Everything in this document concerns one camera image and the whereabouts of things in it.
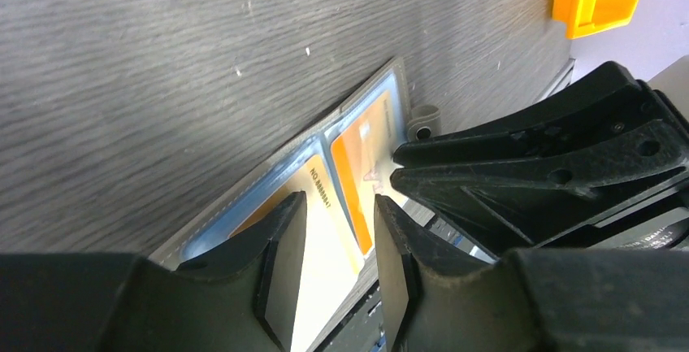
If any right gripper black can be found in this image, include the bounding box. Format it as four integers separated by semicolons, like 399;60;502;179
391;61;688;249

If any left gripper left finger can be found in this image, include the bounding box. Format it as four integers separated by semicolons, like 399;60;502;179
97;192;307;351

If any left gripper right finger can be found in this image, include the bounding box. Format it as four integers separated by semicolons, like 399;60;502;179
374;195;517;351

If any grey card holder wallet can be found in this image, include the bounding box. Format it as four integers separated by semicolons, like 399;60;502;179
148;57;499;352

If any orange credit card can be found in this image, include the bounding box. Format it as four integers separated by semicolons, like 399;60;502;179
329;89;406;255

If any gold credit card left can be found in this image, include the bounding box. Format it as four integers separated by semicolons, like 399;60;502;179
232;154;364;351

